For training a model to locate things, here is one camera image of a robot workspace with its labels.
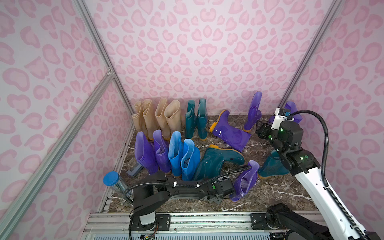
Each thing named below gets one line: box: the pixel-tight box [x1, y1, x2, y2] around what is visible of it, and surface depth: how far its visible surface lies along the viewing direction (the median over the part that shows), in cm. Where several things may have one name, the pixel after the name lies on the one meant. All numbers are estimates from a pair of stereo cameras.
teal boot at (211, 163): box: [194, 145, 245, 182], surface depth 92 cm
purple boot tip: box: [209, 110, 252, 153], surface depth 108 cm
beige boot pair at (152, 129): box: [142, 99, 158, 140], surface depth 90 cm
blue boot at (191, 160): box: [180, 138, 201, 181], surface depth 79 cm
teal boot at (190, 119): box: [185, 99, 197, 139], surface depth 93 cm
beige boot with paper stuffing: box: [164, 99, 182, 133], surface depth 92 cm
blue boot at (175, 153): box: [168, 131, 184, 177], surface depth 75 cm
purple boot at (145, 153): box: [135, 131, 159, 175], surface depth 74 cm
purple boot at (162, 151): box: [153, 130, 172, 173], surface depth 75 cm
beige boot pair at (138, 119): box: [132, 100, 146, 132], surface depth 88 cm
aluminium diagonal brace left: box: [0, 70, 115, 240], surface depth 64 cm
